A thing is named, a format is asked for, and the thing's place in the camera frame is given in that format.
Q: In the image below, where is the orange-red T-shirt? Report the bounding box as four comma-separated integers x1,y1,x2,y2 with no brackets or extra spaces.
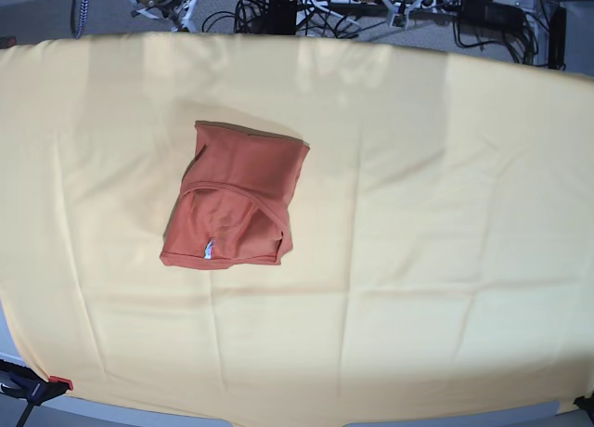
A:
160,122,309,270

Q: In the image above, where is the yellow table cloth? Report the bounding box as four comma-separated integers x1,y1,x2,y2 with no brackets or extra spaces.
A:
1,32,593,426

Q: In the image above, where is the black power adapter box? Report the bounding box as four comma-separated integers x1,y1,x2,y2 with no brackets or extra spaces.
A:
458,0,525,33

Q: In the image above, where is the black tower case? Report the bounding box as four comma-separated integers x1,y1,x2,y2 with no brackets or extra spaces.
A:
548,6,567,70

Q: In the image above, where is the blue clamp with red tip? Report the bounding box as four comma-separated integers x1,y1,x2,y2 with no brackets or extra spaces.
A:
1,360,73,427

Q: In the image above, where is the red clamp at left edge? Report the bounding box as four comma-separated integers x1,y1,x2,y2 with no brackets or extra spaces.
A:
0,36,17,50

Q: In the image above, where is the black clamp right corner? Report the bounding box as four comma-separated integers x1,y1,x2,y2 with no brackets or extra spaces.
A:
574,395,594,425

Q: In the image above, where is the black central post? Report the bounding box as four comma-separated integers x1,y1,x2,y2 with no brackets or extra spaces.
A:
265,0,298,35

